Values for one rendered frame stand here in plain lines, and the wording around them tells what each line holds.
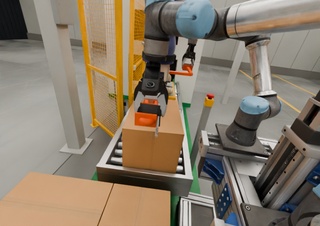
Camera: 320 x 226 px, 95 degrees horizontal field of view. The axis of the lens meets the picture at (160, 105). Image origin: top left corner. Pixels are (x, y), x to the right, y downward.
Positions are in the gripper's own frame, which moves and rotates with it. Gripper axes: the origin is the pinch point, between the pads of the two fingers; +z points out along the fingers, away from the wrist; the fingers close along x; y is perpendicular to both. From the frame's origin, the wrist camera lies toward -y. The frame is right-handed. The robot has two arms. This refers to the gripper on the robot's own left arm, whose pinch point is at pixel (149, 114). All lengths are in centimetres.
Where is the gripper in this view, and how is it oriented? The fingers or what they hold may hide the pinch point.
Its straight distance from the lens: 52.7
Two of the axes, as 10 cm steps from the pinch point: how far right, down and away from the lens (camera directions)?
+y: 0.4, -4.5, 8.9
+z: -1.1, 8.9, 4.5
